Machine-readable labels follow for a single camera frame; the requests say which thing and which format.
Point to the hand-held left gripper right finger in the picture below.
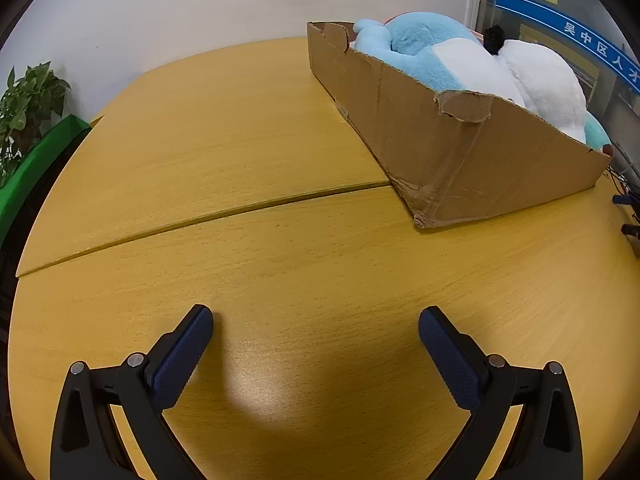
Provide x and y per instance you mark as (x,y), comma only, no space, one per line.
(452,360)

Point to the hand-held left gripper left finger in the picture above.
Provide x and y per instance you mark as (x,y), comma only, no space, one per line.
(182,355)

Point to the brown cardboard box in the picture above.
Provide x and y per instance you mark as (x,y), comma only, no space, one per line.
(500,170)

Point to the white plush toy black ears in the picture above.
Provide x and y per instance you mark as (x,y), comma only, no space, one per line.
(545,80)

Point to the light blue plush toy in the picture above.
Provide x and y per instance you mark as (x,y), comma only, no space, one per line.
(425,35)

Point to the black plug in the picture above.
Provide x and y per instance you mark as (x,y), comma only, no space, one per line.
(630,230)

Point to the green planter box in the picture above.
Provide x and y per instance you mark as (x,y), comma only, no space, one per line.
(45,150)

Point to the green potted plant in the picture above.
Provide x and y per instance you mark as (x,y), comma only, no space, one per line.
(30,95)

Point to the blue banner sign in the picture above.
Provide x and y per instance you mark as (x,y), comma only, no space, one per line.
(550,12)

